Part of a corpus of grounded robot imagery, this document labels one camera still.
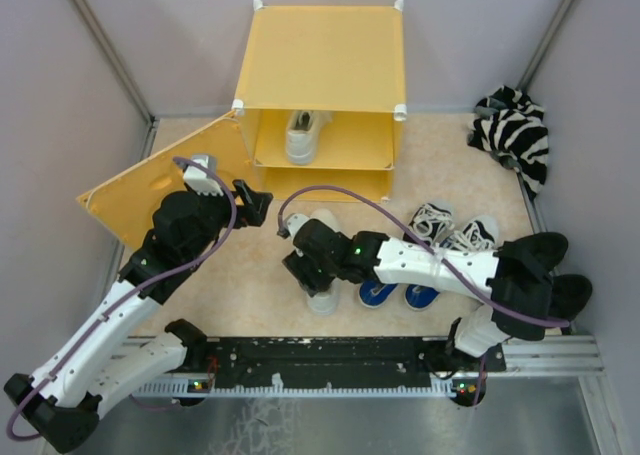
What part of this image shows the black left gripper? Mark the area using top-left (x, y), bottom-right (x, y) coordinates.
top-left (183, 179), bottom-right (272, 264)

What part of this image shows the white sneaker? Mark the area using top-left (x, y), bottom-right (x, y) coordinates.
top-left (285, 110), bottom-right (333, 165)
top-left (300, 208), bottom-right (348, 316)

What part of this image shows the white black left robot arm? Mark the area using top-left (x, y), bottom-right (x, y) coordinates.
top-left (3, 180), bottom-right (273, 454)

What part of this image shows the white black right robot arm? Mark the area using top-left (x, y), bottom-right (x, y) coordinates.
top-left (278, 216), bottom-right (568, 371)

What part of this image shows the blue canvas shoe left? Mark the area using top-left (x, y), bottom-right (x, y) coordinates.
top-left (358, 281), bottom-right (397, 309)

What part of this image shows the blue canvas shoe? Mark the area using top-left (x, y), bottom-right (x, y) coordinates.
top-left (404, 285), bottom-right (440, 311)
top-left (358, 281), bottom-right (397, 309)

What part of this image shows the blue canvas shoe right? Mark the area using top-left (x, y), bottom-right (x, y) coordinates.
top-left (404, 285), bottom-right (440, 311)

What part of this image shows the black white canvas shoe left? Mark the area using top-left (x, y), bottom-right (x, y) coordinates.
top-left (408, 201), bottom-right (454, 246)

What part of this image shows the black white canvas shoe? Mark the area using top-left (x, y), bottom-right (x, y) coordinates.
top-left (408, 201), bottom-right (454, 246)
top-left (440, 215), bottom-right (499, 252)

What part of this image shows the yellow cabinet door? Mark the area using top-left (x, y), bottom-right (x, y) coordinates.
top-left (77, 111), bottom-right (263, 250)

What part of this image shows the yellow plastic shoe cabinet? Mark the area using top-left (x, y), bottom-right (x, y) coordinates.
top-left (232, 0), bottom-right (408, 202)

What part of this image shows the black white canvas shoe right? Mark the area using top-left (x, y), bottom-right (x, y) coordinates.
top-left (440, 215), bottom-right (499, 252)

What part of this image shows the black sneaker upper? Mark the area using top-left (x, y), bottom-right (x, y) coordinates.
top-left (499, 232), bottom-right (569, 273)

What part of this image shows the black sneaker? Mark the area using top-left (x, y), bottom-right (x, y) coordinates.
top-left (548, 274), bottom-right (593, 322)
top-left (499, 232), bottom-right (569, 273)

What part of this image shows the black white striped cloth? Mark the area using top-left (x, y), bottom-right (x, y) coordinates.
top-left (467, 85), bottom-right (549, 200)

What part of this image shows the black sneaker lower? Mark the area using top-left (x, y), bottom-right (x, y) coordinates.
top-left (548, 274), bottom-right (593, 322)

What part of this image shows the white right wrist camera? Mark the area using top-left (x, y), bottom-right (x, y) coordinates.
top-left (277, 213), bottom-right (310, 239)

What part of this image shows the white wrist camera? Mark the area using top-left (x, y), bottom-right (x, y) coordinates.
top-left (183, 154), bottom-right (224, 197)
top-left (277, 213), bottom-right (310, 239)

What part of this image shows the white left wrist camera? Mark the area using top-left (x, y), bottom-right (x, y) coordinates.
top-left (183, 154), bottom-right (224, 197)

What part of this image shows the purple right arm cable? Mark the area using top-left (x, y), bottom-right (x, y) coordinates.
top-left (276, 184), bottom-right (571, 406)

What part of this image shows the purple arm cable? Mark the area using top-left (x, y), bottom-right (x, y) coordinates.
top-left (276, 184), bottom-right (571, 406)
top-left (5, 155), bottom-right (238, 444)

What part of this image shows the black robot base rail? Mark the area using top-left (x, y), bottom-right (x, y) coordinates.
top-left (134, 337), bottom-right (506, 404)

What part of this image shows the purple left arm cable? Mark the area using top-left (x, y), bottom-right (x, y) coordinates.
top-left (5, 155), bottom-right (238, 444)

